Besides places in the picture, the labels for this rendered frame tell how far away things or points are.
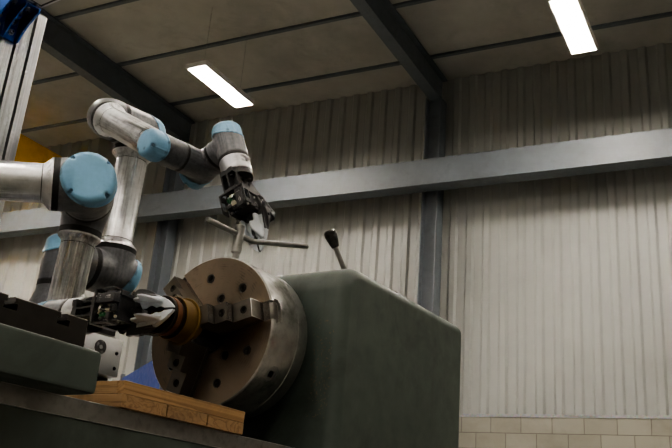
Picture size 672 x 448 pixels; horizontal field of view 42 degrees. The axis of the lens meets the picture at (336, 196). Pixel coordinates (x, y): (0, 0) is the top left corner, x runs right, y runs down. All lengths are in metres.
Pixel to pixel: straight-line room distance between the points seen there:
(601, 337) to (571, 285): 0.81
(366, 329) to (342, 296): 0.10
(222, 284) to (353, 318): 0.28
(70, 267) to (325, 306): 0.57
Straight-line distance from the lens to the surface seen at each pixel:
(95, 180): 1.91
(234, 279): 1.82
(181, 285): 1.86
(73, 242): 2.03
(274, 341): 1.74
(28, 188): 1.94
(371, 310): 1.93
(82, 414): 1.36
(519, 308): 12.30
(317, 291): 1.88
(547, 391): 12.00
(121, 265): 2.41
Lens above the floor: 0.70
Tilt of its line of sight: 22 degrees up
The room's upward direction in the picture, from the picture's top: 5 degrees clockwise
